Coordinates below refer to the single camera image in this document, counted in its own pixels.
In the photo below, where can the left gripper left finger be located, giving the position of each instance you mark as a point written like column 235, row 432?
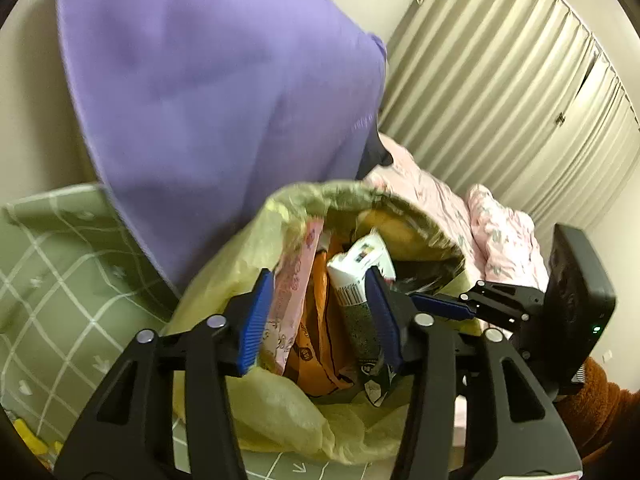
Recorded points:
column 125, row 430

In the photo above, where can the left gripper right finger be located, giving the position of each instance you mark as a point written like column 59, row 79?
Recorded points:
column 476, row 410

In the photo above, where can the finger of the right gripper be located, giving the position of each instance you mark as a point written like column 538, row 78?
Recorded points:
column 451, row 308

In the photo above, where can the green white milk carton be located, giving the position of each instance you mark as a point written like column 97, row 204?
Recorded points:
column 347, row 273

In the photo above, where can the orange snack bag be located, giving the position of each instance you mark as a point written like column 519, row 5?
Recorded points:
column 322, row 361

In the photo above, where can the pink long wrapper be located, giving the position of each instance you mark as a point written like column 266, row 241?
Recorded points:
column 289, row 293

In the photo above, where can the yellow red snack wrapper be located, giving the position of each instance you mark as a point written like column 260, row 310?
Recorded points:
column 30, row 439

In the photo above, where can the yellow trash bag bin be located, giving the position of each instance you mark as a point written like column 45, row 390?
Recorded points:
column 271, row 414

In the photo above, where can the brown fuzzy sleeve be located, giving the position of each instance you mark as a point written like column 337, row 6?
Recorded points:
column 603, row 421

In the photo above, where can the pink floral bedding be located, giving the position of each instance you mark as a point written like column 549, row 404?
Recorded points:
column 498, row 243

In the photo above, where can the green checked tablecloth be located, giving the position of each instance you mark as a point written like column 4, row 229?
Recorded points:
column 75, row 288

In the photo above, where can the beige curtain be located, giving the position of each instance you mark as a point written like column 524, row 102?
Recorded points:
column 517, row 95

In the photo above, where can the purple pillow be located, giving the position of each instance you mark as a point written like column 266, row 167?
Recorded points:
column 195, row 111

